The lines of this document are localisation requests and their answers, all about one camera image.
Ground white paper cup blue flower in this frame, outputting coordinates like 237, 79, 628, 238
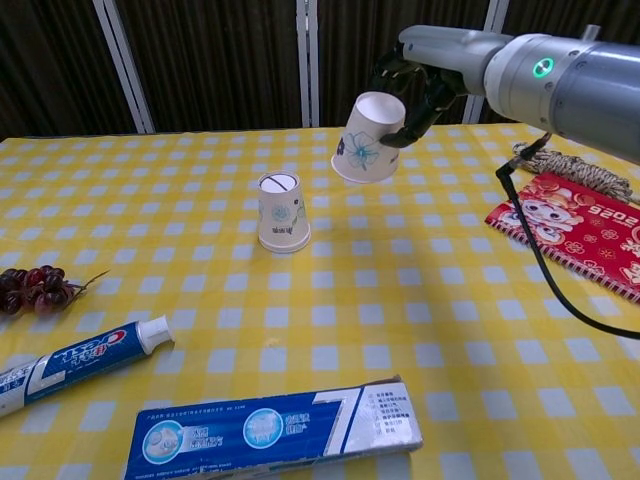
330, 91, 407, 184

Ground dark red grape bunch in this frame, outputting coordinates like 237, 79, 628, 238
0, 264, 110, 316

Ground red spiral desk calendar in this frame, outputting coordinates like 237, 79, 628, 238
484, 172, 640, 305

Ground black cable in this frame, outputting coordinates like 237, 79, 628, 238
494, 130, 640, 339

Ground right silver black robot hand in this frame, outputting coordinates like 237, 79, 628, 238
369, 24, 507, 149

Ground white paper cup green flowers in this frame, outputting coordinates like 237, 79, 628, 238
258, 230, 312, 255

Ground paper cup with black line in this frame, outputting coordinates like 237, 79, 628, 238
257, 171, 312, 250

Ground blue white toothpaste tube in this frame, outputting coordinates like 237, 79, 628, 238
0, 314, 176, 419

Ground blue toothpaste carton box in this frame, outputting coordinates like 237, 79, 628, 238
123, 374, 425, 480

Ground yellow checkered tablecloth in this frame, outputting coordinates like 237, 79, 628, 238
0, 118, 640, 480

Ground black white rope bundle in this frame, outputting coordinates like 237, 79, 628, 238
510, 141, 640, 205

